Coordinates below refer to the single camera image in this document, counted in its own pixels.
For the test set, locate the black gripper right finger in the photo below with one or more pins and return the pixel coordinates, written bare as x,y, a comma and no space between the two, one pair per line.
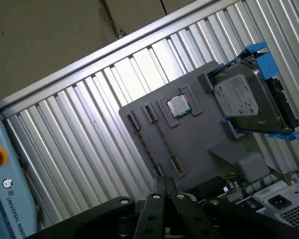
189,216

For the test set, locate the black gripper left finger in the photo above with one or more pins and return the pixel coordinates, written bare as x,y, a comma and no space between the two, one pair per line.
149,214

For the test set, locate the grey parts rack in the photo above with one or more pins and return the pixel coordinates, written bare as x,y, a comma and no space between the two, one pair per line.
189,139

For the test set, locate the grey power supply unit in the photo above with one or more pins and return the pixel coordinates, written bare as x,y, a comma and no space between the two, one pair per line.
289,214

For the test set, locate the silver CPU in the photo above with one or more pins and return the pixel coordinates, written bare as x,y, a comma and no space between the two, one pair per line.
178,105

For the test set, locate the hard disk in blue carrier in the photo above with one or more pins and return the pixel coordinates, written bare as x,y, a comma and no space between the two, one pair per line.
239,99

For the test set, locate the pale blue teach pendant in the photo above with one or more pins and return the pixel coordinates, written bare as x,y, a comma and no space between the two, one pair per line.
5,204

